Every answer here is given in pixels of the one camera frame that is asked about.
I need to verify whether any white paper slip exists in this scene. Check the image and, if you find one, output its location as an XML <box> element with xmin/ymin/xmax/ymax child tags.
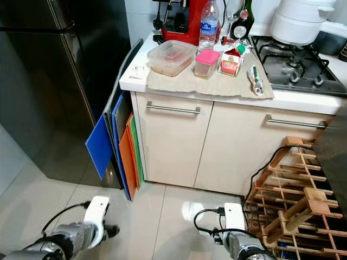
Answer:
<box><xmin>130</xmin><ymin>65</ymin><xmax>150</xmax><ymax>80</ymax></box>

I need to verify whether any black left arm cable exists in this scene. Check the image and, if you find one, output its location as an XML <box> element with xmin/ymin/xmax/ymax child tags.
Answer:
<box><xmin>43</xmin><ymin>200</ymin><xmax>91</xmax><ymax>247</ymax></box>

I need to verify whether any beige cloth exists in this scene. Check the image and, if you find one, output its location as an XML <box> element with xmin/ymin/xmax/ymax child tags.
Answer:
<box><xmin>145</xmin><ymin>46</ymin><xmax>274</xmax><ymax>99</ymax></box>

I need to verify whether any thin black power cable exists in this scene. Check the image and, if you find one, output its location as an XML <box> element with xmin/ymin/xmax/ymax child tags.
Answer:
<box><xmin>247</xmin><ymin>145</ymin><xmax>288</xmax><ymax>201</ymax></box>

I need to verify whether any clear plastic food container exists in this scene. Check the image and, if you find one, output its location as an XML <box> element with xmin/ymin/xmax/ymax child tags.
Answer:
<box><xmin>146</xmin><ymin>40</ymin><xmax>197</xmax><ymax>76</ymax></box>

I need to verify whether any red coffee machine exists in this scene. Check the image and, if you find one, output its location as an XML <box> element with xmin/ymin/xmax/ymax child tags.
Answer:
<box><xmin>152</xmin><ymin>0</ymin><xmax>209</xmax><ymax>46</ymax></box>

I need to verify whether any dark bottle with round label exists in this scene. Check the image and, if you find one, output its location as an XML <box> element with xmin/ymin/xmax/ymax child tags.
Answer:
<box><xmin>230</xmin><ymin>0</ymin><xmax>254</xmax><ymax>40</ymax></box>

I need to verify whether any juice carton with green cap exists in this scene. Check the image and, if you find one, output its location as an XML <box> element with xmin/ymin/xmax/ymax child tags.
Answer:
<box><xmin>218</xmin><ymin>41</ymin><xmax>249</xmax><ymax>76</ymax></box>

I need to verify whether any green white tube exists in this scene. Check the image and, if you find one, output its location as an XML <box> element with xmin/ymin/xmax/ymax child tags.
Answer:
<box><xmin>247</xmin><ymin>65</ymin><xmax>265</xmax><ymax>97</ymax></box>

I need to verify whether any pink lid food container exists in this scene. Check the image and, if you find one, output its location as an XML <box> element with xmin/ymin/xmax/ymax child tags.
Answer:
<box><xmin>194</xmin><ymin>49</ymin><xmax>221</xmax><ymax>79</ymax></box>

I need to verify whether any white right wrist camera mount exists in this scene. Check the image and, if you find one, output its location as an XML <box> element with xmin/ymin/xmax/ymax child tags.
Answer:
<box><xmin>222</xmin><ymin>203</ymin><xmax>246</xmax><ymax>233</ymax></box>

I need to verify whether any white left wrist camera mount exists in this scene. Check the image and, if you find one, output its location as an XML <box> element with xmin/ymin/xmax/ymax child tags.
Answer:
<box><xmin>84</xmin><ymin>195</ymin><xmax>110</xmax><ymax>247</ymax></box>

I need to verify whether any clear plastic water bottle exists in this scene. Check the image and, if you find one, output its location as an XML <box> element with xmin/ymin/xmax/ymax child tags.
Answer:
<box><xmin>200</xmin><ymin>0</ymin><xmax>220</xmax><ymax>55</ymax></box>

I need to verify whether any black gas stove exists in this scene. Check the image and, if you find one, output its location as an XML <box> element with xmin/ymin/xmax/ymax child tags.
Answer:
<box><xmin>249</xmin><ymin>35</ymin><xmax>347</xmax><ymax>97</ymax></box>

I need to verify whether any white pot with handle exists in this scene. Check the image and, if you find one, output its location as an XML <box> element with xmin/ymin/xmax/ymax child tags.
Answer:
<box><xmin>270</xmin><ymin>0</ymin><xmax>347</xmax><ymax>47</ymax></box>

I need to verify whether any steel cabinet handle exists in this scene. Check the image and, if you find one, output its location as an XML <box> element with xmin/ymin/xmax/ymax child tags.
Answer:
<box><xmin>145</xmin><ymin>101</ymin><xmax>201</xmax><ymax>115</ymax></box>
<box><xmin>265</xmin><ymin>115</ymin><xmax>329</xmax><ymax>129</ymax></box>

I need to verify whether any small silver fridge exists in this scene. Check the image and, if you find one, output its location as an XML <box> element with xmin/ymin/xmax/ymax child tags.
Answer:
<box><xmin>314</xmin><ymin>103</ymin><xmax>347</xmax><ymax>204</ymax></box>

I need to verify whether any wooden wine rack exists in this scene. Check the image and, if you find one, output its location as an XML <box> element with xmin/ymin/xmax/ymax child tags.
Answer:
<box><xmin>241</xmin><ymin>136</ymin><xmax>347</xmax><ymax>260</ymax></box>

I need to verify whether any blue cutting board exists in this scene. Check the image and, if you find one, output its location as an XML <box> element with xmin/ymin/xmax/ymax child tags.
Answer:
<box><xmin>85</xmin><ymin>95</ymin><xmax>123</xmax><ymax>179</ymax></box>

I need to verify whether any large dark steel fridge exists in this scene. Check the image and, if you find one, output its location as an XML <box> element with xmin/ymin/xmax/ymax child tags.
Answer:
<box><xmin>0</xmin><ymin>0</ymin><xmax>131</xmax><ymax>187</ymax></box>

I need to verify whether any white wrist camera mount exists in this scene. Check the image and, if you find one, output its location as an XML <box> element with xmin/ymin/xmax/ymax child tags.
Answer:
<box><xmin>84</xmin><ymin>195</ymin><xmax>110</xmax><ymax>247</ymax></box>
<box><xmin>222</xmin><ymin>203</ymin><xmax>246</xmax><ymax>233</ymax></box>

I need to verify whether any orange cutting board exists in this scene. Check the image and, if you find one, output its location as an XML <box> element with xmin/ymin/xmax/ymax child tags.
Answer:
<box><xmin>119</xmin><ymin>114</ymin><xmax>137</xmax><ymax>198</ymax></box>

